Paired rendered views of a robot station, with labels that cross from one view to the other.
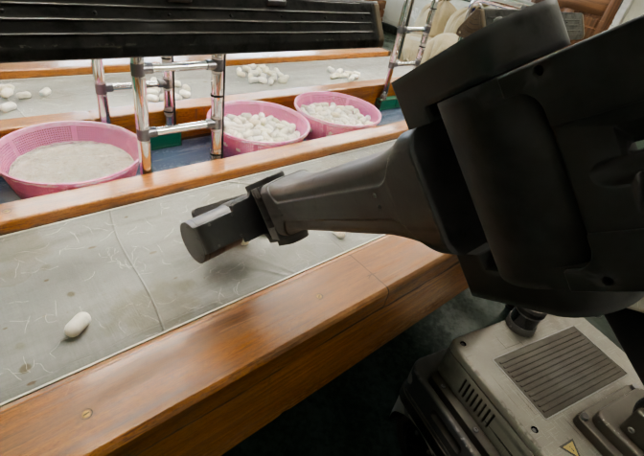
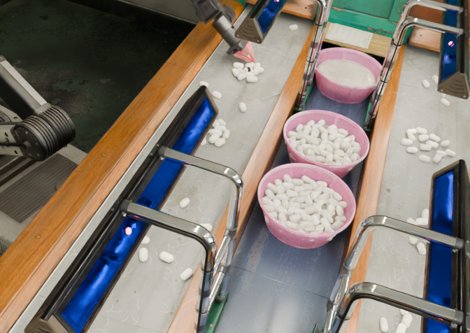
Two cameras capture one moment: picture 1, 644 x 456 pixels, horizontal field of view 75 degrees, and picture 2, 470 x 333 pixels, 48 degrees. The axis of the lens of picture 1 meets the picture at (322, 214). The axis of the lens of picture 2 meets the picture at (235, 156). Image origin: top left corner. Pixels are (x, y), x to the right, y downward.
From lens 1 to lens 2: 2.17 m
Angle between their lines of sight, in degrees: 99
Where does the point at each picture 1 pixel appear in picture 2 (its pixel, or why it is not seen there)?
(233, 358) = (197, 30)
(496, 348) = not seen: hidden behind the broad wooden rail
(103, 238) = (280, 52)
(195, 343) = (210, 29)
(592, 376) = (17, 187)
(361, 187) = not seen: outside the picture
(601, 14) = not seen: outside the picture
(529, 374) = (64, 171)
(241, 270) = (225, 58)
